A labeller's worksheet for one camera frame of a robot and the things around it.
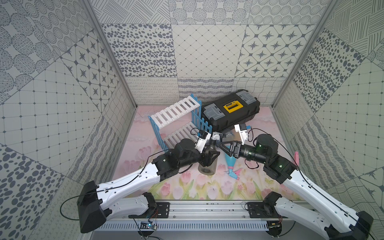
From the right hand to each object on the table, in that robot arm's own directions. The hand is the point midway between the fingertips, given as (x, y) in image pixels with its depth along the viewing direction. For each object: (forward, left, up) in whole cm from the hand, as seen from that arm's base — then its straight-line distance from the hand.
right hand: (219, 145), depth 66 cm
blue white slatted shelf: (+23, +10, -11) cm, 28 cm away
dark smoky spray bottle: (0, +3, 0) cm, 3 cm away
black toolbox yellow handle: (+34, -16, -11) cm, 39 cm away
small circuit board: (-27, +35, -29) cm, 53 cm away
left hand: (+1, +2, -1) cm, 2 cm away
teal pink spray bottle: (+4, -10, -26) cm, 28 cm away
